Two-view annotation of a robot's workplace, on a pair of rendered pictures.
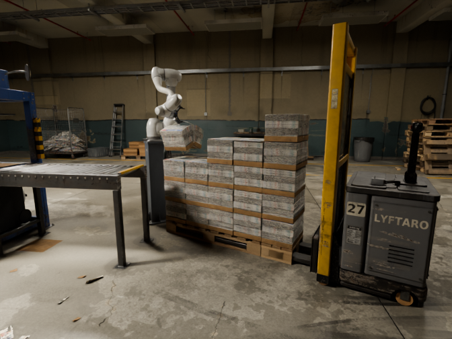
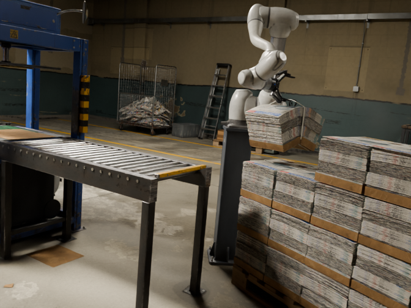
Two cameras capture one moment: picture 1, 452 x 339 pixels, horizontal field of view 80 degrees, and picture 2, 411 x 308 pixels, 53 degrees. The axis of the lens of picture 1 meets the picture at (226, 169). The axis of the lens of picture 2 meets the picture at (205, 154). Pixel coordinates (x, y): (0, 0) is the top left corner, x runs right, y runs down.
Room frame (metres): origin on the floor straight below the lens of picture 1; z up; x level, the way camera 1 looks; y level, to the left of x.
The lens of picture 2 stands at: (0.44, -0.16, 1.26)
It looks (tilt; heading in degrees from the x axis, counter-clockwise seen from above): 9 degrees down; 24
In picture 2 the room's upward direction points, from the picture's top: 5 degrees clockwise
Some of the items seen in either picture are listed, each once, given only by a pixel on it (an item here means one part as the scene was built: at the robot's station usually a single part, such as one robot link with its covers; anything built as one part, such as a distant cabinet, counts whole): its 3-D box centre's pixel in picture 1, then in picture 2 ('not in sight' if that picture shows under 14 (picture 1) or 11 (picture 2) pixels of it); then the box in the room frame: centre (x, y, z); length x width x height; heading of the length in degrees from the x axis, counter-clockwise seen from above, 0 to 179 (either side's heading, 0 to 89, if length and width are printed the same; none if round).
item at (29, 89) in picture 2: not in sight; (32, 128); (3.10, 2.75, 0.77); 0.09 x 0.09 x 1.55; 82
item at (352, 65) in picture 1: (344, 150); not in sight; (2.45, -1.08, 0.97); 0.09 x 0.09 x 1.75; 60
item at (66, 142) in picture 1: (62, 133); (145, 98); (9.29, 5.63, 0.85); 1.21 x 0.83 x 1.71; 82
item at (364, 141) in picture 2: (229, 138); (367, 141); (2.68, -0.04, 1.06); 0.37 x 0.29 x 0.01; 149
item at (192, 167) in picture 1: (217, 199); (327, 251); (2.75, 0.09, 0.42); 1.17 x 0.39 x 0.83; 60
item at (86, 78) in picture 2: (38, 138); (84, 104); (3.00, 2.09, 1.05); 0.05 x 0.05 x 0.45; 82
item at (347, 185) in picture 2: (229, 159); (360, 180); (2.68, -0.03, 0.86); 0.38 x 0.29 x 0.04; 149
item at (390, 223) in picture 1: (383, 229); not in sight; (1.98, -1.24, 0.40); 0.69 x 0.55 x 0.80; 150
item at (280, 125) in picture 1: (284, 186); not in sight; (2.39, -0.54, 0.65); 0.39 x 0.30 x 1.29; 150
